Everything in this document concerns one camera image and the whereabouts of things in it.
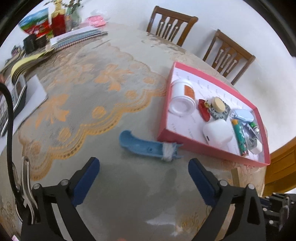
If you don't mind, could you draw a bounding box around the dark wooden chair left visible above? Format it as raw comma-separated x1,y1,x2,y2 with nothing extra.
146,6,199,47

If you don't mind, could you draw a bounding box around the yellow book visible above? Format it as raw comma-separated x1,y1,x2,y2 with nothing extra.
11,48,55,85

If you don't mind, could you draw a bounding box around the black cable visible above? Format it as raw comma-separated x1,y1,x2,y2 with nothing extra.
0,82,23,204

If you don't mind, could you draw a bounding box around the colourful snack bag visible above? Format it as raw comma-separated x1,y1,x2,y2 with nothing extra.
18,8,53,38

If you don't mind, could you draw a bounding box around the white jar orange label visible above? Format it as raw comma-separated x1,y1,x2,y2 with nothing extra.
169,78,196,116

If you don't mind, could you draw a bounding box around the dark wooden chair right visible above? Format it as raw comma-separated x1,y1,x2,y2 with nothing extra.
203,29,256,85

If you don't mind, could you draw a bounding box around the silver mobile phone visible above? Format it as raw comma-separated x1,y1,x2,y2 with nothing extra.
1,74,27,137

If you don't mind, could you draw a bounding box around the red perfume bottle gold cap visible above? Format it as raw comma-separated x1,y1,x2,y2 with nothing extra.
51,1,66,37

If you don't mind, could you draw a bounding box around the small red toy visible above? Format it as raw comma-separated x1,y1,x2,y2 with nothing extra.
197,99,211,122

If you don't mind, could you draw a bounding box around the black small box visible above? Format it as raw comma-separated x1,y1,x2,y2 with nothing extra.
23,34,47,54

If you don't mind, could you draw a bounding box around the wooden chair near camera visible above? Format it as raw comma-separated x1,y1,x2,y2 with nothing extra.
263,138,296,196

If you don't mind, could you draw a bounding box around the green printed lighter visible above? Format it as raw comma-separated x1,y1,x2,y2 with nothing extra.
231,119,248,157

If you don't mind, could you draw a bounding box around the dark wooden chair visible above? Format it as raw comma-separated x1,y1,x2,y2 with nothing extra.
203,29,256,85
146,6,199,47

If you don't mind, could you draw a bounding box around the grey plastic plate with holes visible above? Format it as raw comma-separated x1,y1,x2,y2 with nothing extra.
206,97,231,121

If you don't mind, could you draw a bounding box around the round wooden disc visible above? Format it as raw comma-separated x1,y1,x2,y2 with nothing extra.
211,97,226,113

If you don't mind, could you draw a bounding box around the spiral bound notebook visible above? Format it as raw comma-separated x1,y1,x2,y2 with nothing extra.
50,26,108,48

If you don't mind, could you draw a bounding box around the light blue correction tape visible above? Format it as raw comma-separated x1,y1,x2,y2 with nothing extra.
229,109,254,123

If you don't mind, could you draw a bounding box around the white paper sheet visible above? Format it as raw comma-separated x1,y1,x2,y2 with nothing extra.
1,75,48,151

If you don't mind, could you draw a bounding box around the white USB charger plug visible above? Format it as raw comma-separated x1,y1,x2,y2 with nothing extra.
247,137,263,155

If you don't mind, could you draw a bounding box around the white earbud case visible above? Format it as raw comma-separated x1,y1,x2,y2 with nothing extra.
203,119,233,149

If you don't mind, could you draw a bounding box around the vase with dried flowers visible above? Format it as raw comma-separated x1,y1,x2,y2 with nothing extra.
43,0,84,31

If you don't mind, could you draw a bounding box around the pink packet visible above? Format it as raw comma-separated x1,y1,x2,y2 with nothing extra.
85,15,107,28

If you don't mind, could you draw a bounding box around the pink shallow cardboard tray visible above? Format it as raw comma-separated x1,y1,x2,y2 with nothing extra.
158,62,270,167

